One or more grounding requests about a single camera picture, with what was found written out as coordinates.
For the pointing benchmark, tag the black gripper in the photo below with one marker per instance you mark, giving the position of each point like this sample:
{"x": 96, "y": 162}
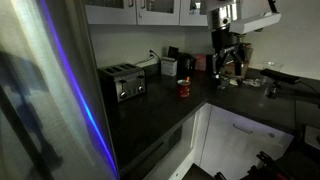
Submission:
{"x": 226, "y": 41}

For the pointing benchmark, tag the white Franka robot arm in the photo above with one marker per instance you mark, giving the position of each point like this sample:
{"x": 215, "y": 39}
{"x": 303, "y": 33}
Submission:
{"x": 221, "y": 15}

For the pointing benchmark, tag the small clear glass jar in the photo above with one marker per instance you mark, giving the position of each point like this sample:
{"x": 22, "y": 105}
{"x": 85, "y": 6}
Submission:
{"x": 223, "y": 82}

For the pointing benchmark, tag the crumpled clear plastic wrap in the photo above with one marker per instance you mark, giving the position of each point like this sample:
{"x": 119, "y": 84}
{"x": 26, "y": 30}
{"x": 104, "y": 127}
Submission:
{"x": 253, "y": 81}

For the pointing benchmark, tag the black coffee maker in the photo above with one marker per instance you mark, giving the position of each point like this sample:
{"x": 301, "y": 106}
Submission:
{"x": 186, "y": 63}

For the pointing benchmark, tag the clear glass bowl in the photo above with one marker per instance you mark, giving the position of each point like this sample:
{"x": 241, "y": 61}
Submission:
{"x": 271, "y": 65}

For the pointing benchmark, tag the red can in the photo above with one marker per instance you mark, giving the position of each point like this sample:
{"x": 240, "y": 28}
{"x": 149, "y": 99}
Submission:
{"x": 184, "y": 89}

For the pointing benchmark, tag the small black upright panel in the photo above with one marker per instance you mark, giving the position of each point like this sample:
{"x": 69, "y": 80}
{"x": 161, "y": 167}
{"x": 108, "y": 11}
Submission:
{"x": 172, "y": 52}

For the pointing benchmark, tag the white base cabinet door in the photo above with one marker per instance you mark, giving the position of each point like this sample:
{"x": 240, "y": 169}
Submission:
{"x": 240, "y": 143}

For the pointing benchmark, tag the grey base cabinet front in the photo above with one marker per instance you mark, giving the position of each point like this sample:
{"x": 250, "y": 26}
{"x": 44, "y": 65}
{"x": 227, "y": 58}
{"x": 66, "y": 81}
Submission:
{"x": 173, "y": 150}

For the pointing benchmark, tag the stainless steel four-slot toaster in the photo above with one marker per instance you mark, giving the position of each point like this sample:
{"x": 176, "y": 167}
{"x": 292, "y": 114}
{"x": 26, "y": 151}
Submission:
{"x": 121, "y": 81}

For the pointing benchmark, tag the stainless steel refrigerator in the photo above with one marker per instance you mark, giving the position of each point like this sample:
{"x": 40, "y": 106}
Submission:
{"x": 50, "y": 100}

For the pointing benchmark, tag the black camera stand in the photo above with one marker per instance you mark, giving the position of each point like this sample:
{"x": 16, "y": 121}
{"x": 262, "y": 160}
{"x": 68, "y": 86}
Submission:
{"x": 273, "y": 90}

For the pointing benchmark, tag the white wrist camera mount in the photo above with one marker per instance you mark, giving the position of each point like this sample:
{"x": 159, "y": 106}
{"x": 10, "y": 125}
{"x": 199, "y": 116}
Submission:
{"x": 258, "y": 22}

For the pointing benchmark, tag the black bar camera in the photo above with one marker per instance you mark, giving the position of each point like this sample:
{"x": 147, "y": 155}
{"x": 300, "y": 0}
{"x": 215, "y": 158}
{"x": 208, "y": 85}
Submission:
{"x": 280, "y": 76}

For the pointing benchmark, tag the white wall cabinet door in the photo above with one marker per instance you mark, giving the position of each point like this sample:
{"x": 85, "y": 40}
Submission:
{"x": 158, "y": 16}
{"x": 110, "y": 13}
{"x": 191, "y": 18}

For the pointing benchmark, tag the white wall power outlet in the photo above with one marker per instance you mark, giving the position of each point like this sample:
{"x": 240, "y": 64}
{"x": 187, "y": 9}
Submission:
{"x": 150, "y": 54}

